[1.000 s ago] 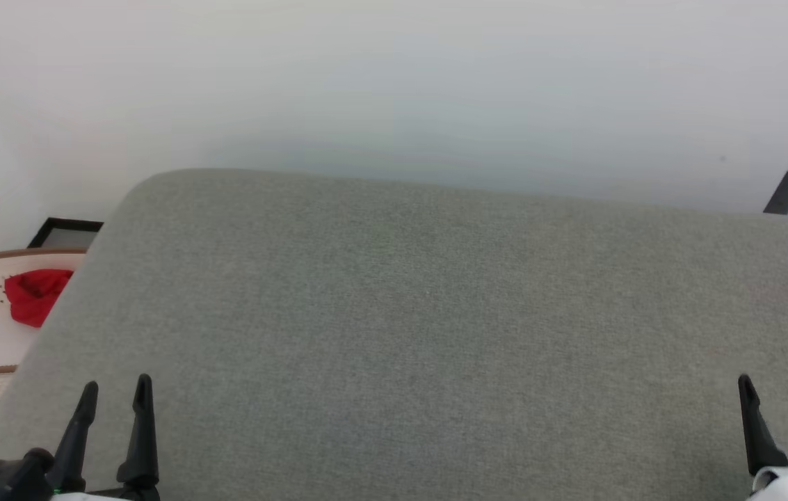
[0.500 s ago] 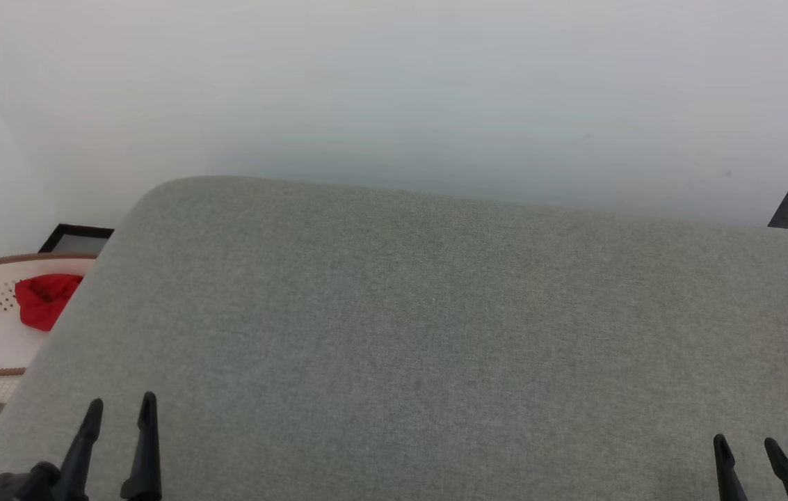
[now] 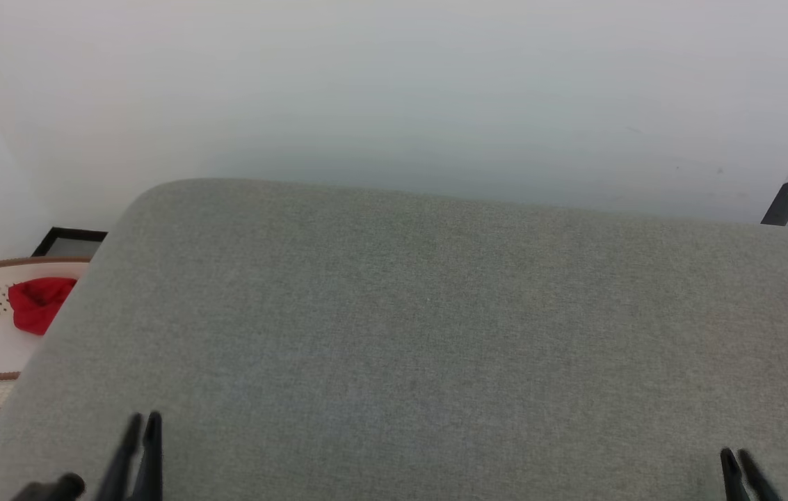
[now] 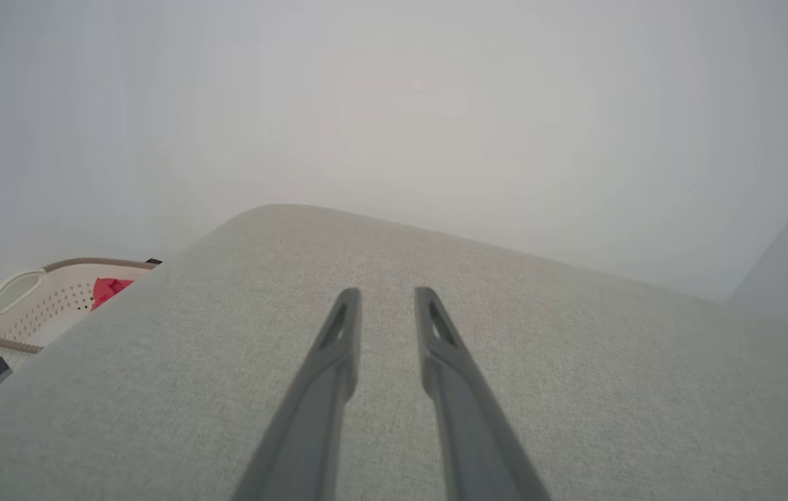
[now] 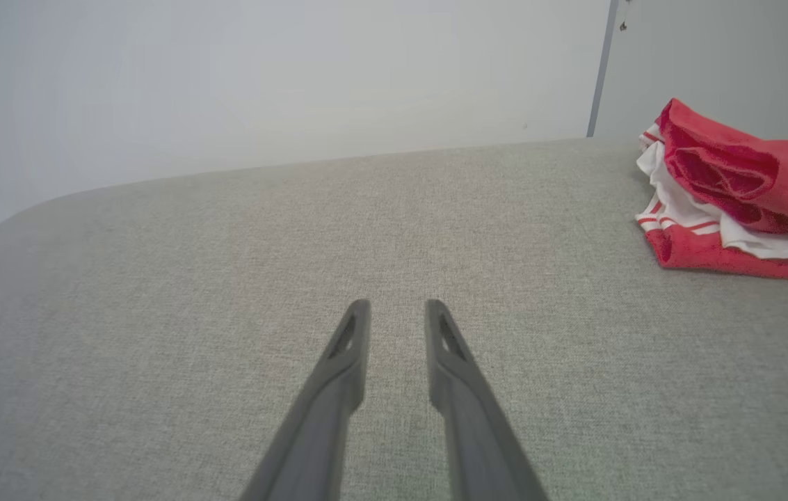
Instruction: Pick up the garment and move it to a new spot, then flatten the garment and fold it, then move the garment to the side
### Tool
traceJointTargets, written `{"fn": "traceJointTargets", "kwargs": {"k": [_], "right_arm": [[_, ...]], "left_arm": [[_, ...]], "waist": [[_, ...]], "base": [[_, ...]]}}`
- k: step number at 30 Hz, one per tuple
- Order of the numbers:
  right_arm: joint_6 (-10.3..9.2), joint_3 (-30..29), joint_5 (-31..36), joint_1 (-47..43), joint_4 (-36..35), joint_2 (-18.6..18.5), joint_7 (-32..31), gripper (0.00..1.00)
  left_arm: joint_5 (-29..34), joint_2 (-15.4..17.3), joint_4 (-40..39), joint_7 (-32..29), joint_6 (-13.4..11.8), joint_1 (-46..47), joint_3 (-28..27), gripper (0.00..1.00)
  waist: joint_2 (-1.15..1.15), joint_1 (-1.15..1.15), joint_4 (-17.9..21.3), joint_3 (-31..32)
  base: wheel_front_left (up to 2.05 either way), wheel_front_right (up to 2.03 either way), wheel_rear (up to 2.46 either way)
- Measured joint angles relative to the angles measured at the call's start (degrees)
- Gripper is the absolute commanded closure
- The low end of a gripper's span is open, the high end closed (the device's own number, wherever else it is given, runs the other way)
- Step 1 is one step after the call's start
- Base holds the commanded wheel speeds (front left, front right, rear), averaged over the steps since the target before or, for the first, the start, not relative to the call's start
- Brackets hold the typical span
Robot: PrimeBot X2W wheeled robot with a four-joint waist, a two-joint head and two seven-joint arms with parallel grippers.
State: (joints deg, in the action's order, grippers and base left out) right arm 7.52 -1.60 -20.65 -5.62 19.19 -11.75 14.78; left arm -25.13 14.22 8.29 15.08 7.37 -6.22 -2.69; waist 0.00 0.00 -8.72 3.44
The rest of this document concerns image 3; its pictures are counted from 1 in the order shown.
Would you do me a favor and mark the black metal pole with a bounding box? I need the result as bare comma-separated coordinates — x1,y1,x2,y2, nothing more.
761,182,788,226

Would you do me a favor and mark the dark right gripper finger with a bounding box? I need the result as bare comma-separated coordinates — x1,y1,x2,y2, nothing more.
738,449,784,501
721,447,750,501

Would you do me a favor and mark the red cloth in basket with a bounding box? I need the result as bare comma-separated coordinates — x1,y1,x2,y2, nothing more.
8,277,78,336

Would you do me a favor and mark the black rectangular frame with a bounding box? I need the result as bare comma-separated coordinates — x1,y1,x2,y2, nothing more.
31,227,108,258

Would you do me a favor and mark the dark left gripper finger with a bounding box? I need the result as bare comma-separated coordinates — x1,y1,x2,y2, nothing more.
131,411,163,501
98,412,143,501

